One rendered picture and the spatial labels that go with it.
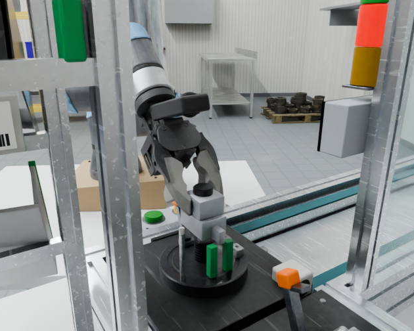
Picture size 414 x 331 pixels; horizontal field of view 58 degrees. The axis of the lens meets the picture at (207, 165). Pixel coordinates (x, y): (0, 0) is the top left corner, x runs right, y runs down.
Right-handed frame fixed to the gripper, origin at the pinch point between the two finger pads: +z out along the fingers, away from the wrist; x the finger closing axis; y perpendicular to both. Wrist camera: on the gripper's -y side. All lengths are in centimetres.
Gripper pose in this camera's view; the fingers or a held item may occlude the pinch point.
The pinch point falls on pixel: (204, 200)
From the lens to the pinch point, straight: 55.3
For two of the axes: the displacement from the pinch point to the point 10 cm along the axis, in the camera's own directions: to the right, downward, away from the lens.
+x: -8.4, 1.8, -5.1
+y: -3.8, 4.8, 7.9
